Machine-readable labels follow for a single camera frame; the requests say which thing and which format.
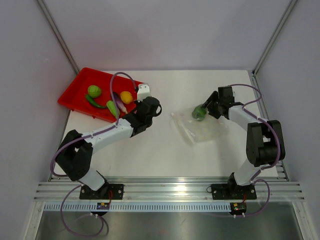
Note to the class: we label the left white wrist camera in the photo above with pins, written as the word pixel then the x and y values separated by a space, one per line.
pixel 143 92

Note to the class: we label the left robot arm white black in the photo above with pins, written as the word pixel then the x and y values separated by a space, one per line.
pixel 76 150

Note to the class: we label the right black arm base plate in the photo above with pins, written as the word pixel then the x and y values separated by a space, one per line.
pixel 223 192

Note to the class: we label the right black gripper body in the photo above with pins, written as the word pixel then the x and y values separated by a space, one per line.
pixel 214 108

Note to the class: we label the dark green fake pepper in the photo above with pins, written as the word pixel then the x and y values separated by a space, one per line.
pixel 199 113

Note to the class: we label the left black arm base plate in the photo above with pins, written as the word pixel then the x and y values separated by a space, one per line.
pixel 108 191

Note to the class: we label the right aluminium corner post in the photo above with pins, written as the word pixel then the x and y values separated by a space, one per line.
pixel 274 36

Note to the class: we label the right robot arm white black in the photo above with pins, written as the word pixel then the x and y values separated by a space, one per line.
pixel 264 145

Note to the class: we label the dark green fake cucumber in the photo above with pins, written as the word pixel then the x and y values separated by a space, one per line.
pixel 92 102

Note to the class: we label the purple fake eggplant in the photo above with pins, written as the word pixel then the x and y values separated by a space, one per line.
pixel 119 103

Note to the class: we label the light green fake lime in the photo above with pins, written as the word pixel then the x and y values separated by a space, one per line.
pixel 112 108

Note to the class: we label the aluminium corner post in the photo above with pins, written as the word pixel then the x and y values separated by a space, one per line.
pixel 57 34
pixel 274 36

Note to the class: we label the yellow fake lemon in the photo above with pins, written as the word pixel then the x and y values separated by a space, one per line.
pixel 126 97

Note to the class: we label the clear zip top bag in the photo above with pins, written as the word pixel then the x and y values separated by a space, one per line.
pixel 193 131

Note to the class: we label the aluminium mounting rail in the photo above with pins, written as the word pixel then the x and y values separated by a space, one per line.
pixel 171 189

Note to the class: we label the light green fake guava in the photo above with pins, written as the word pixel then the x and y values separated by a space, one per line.
pixel 94 91

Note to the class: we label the left aluminium corner post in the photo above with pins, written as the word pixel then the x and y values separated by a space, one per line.
pixel 57 34

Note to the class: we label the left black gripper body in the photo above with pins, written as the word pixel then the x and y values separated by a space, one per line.
pixel 138 104

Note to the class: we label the white slotted cable duct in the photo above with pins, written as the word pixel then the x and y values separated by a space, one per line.
pixel 150 207

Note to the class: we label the red plastic tray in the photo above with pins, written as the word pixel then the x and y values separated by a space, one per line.
pixel 73 97

